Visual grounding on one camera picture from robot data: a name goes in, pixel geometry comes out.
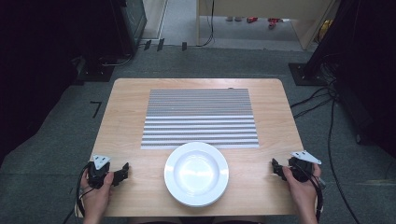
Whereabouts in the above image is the yellow object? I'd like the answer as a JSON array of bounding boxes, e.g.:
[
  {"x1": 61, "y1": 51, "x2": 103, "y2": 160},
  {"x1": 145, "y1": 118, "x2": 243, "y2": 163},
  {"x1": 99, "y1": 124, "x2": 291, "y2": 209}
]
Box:
[{"x1": 318, "y1": 20, "x2": 333, "y2": 43}]

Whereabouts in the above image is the black hanging cable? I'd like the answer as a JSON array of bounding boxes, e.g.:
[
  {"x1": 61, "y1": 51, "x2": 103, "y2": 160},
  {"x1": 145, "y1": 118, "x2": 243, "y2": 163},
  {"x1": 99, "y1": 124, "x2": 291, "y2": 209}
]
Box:
[{"x1": 196, "y1": 0, "x2": 217, "y2": 49}]

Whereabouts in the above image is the red tool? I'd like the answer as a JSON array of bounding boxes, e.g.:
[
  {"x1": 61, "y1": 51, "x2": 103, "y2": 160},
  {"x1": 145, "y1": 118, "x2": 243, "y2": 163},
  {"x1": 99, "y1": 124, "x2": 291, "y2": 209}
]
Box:
[{"x1": 267, "y1": 17, "x2": 284, "y2": 30}]

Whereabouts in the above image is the grey striped placemat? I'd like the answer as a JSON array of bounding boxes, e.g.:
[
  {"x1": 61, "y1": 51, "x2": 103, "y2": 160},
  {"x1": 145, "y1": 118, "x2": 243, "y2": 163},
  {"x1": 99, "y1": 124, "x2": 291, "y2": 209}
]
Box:
[{"x1": 140, "y1": 88, "x2": 261, "y2": 150}]

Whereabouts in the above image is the person's left hand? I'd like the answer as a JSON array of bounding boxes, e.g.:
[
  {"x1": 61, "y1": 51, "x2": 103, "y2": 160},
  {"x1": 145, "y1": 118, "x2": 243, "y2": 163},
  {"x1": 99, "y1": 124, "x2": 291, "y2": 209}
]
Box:
[{"x1": 79, "y1": 171, "x2": 115, "y2": 222}]

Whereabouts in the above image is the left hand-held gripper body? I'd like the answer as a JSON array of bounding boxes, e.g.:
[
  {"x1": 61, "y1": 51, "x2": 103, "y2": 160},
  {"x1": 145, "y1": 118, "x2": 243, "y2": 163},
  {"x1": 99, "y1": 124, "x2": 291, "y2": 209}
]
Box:
[{"x1": 86, "y1": 154, "x2": 112, "y2": 189}]

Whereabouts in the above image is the long black floor cable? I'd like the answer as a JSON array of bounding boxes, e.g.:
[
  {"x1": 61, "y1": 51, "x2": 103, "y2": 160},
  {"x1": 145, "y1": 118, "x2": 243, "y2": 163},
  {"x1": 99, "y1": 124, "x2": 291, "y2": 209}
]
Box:
[{"x1": 326, "y1": 99, "x2": 362, "y2": 224}]

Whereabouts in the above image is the black stand base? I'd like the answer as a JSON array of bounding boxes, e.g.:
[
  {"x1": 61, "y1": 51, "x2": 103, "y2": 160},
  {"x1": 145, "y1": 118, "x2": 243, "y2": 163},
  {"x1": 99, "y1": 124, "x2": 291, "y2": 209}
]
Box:
[
  {"x1": 77, "y1": 55, "x2": 116, "y2": 83},
  {"x1": 288, "y1": 62, "x2": 332, "y2": 87}
]

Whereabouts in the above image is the person's right hand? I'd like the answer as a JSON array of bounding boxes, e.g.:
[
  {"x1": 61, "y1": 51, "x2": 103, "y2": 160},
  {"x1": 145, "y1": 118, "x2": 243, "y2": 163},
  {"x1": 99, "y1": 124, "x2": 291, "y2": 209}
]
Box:
[{"x1": 281, "y1": 163, "x2": 322, "y2": 222}]

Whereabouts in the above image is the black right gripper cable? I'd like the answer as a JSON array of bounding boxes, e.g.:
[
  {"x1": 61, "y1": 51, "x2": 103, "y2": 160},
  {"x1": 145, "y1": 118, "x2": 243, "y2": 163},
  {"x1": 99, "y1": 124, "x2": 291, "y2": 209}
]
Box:
[{"x1": 292, "y1": 162, "x2": 325, "y2": 222}]

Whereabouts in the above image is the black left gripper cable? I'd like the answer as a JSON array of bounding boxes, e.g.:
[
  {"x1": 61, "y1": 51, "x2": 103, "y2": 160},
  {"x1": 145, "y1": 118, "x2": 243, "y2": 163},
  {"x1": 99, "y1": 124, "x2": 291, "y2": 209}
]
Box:
[{"x1": 63, "y1": 162, "x2": 93, "y2": 224}]

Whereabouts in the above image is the white round plate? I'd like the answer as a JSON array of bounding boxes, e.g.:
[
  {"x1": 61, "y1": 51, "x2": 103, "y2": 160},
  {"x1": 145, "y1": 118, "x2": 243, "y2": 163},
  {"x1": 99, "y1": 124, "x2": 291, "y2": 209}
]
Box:
[{"x1": 163, "y1": 141, "x2": 230, "y2": 208}]

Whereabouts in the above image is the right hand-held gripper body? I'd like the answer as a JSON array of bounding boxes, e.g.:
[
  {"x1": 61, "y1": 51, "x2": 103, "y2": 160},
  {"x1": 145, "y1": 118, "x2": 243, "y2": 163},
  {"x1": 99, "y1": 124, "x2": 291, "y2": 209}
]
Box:
[{"x1": 288, "y1": 149, "x2": 322, "y2": 184}]

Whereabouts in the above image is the dark glass cabinet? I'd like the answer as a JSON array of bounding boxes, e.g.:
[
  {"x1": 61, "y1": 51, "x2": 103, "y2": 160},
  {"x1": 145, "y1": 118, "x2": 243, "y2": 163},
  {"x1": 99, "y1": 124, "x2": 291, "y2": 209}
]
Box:
[{"x1": 112, "y1": 0, "x2": 149, "y2": 58}]

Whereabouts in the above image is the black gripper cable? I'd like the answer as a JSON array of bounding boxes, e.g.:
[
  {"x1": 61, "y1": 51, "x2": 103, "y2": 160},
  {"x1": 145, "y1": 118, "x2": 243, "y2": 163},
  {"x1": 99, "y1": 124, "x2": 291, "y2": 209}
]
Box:
[
  {"x1": 292, "y1": 162, "x2": 325, "y2": 222},
  {"x1": 63, "y1": 162, "x2": 93, "y2": 224}
]

